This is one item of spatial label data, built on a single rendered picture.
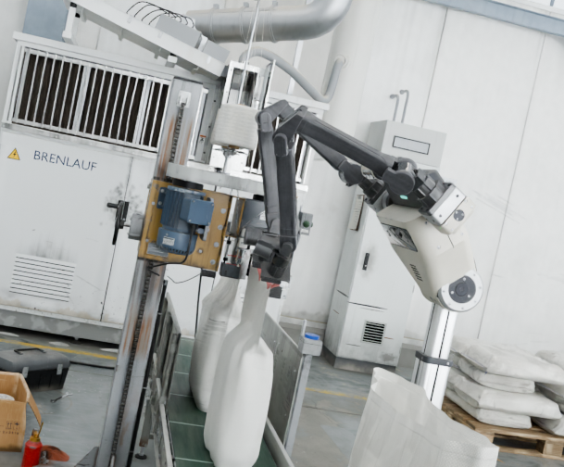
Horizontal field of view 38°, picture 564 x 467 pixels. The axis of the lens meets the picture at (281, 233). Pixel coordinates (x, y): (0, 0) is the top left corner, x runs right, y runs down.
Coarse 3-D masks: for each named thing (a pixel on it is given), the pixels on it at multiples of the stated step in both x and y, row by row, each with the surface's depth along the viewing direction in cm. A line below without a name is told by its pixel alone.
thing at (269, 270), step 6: (264, 264) 283; (270, 264) 279; (264, 270) 281; (270, 270) 279; (276, 270) 277; (282, 270) 277; (288, 270) 284; (264, 276) 279; (270, 276) 280; (276, 276) 280; (282, 276) 281; (288, 276) 282; (288, 282) 281
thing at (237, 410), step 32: (256, 288) 321; (256, 320) 298; (224, 352) 314; (256, 352) 294; (224, 384) 299; (256, 384) 292; (224, 416) 294; (256, 416) 293; (224, 448) 293; (256, 448) 297
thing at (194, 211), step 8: (184, 200) 307; (192, 200) 303; (200, 200) 305; (184, 208) 306; (192, 208) 304; (200, 208) 306; (208, 208) 308; (184, 216) 306; (192, 216) 304; (200, 216) 306; (208, 216) 308; (192, 224) 308; (200, 224) 307; (208, 224) 308
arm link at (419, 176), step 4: (396, 164) 250; (400, 164) 249; (404, 164) 248; (408, 164) 249; (396, 168) 247; (400, 168) 246; (404, 168) 246; (408, 168) 247; (412, 168) 248; (412, 172) 246; (416, 172) 250; (420, 172) 248; (424, 172) 250; (416, 176) 246; (420, 176) 246; (424, 176) 248; (416, 180) 246; (420, 180) 246; (424, 180) 247; (416, 184) 247; (420, 184) 246; (416, 188) 247
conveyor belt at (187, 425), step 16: (176, 368) 431; (176, 384) 400; (176, 400) 371; (192, 400) 376; (176, 416) 348; (192, 416) 352; (176, 432) 327; (192, 432) 331; (176, 448) 308; (192, 448) 311; (176, 464) 291; (192, 464) 294; (208, 464) 298; (256, 464) 308; (272, 464) 312
